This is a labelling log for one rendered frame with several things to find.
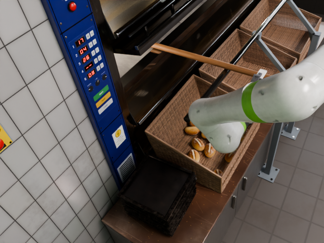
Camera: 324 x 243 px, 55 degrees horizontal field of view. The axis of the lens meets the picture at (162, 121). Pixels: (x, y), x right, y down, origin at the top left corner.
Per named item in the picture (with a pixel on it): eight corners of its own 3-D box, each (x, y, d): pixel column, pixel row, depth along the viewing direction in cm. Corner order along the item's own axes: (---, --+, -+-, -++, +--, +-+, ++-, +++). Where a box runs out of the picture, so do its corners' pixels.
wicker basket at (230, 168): (149, 160, 190) (141, 130, 169) (194, 103, 219) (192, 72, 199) (222, 195, 168) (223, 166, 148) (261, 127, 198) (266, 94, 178)
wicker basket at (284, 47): (235, 56, 251) (237, 25, 231) (261, 22, 281) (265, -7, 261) (297, 72, 229) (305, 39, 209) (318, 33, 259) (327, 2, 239)
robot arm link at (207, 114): (260, 132, 84) (281, 104, 87) (234, 101, 82) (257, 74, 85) (196, 135, 118) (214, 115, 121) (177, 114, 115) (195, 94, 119)
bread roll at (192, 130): (200, 126, 194) (200, 134, 193) (199, 126, 200) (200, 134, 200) (184, 127, 194) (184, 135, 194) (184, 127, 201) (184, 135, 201)
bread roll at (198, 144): (189, 143, 193) (188, 138, 189) (197, 139, 195) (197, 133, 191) (198, 154, 187) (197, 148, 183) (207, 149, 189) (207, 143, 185)
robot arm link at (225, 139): (217, 161, 118) (238, 157, 109) (196, 138, 116) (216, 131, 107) (233, 136, 126) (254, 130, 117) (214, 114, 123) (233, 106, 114)
